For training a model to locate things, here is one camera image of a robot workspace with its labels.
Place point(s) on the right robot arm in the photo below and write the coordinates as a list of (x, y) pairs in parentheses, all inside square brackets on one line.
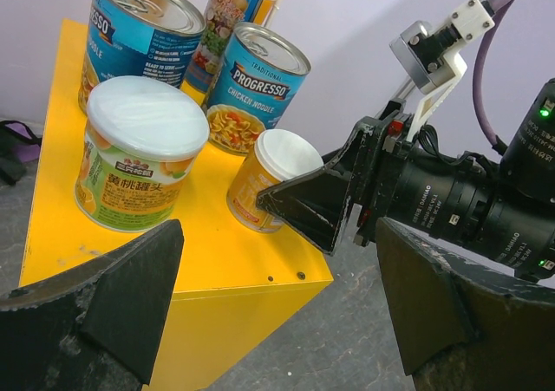
[(503, 211)]

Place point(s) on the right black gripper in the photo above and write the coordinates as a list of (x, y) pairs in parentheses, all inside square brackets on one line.
[(315, 195)]

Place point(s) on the yellow shelf cabinet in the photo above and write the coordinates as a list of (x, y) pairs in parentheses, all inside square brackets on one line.
[(235, 286)]

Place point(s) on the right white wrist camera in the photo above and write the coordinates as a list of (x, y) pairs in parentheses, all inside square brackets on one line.
[(431, 57)]

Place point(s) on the orange can white lid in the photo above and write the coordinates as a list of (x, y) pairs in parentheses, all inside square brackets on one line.
[(271, 178)]

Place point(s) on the silver top tin can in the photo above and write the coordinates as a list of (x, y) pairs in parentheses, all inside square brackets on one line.
[(258, 76)]

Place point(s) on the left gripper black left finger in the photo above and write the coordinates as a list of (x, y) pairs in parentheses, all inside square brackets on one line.
[(96, 326)]

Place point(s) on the purple black fabric pouch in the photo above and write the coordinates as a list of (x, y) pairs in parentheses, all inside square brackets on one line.
[(19, 144)]

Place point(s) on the teal blue pull-tab can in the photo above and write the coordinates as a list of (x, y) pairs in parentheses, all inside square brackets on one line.
[(151, 38)]

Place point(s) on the blue orange can with spoon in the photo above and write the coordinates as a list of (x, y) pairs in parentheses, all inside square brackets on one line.
[(221, 16)]

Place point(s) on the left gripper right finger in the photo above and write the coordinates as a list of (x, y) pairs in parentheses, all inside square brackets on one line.
[(460, 325)]

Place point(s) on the green label can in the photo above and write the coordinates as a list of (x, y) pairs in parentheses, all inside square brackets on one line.
[(140, 141)]

